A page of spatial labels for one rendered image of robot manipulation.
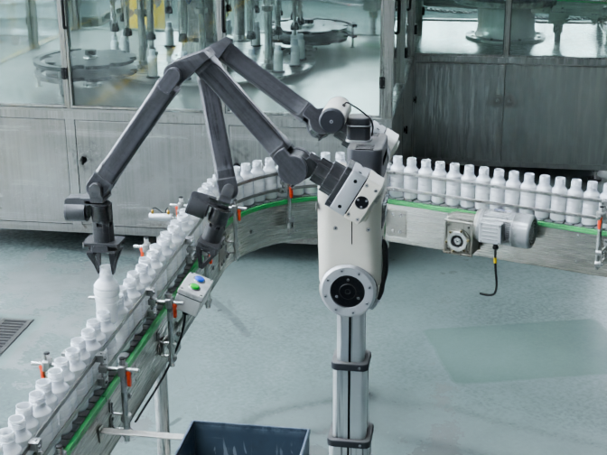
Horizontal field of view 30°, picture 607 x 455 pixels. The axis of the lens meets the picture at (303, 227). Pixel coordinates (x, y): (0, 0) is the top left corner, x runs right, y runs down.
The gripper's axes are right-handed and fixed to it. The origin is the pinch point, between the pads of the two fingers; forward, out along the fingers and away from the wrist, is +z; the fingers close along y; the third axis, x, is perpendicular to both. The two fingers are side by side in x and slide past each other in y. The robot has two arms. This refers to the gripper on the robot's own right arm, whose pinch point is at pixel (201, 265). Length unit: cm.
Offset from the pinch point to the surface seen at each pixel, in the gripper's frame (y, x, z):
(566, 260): -106, 118, -9
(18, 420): 92, -17, 10
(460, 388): -163, 112, 85
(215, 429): 51, 23, 19
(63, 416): 71, -12, 18
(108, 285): 30.0, -18.8, 2.1
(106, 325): 35.0, -15.2, 11.0
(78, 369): 59, -14, 12
